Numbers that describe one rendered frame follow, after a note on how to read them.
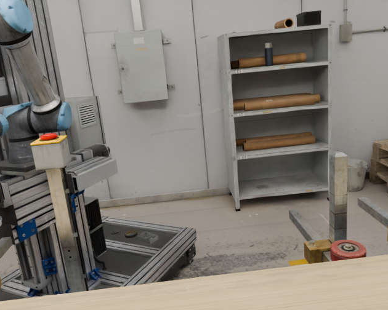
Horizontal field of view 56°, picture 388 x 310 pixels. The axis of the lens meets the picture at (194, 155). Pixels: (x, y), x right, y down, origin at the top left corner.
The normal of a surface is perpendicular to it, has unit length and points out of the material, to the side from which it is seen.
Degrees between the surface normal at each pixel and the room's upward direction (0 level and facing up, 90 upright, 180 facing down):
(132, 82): 90
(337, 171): 90
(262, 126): 90
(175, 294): 0
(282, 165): 90
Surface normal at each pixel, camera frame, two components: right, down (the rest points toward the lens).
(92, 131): 0.89, 0.04
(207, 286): -0.09, -0.96
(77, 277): 0.07, 0.25
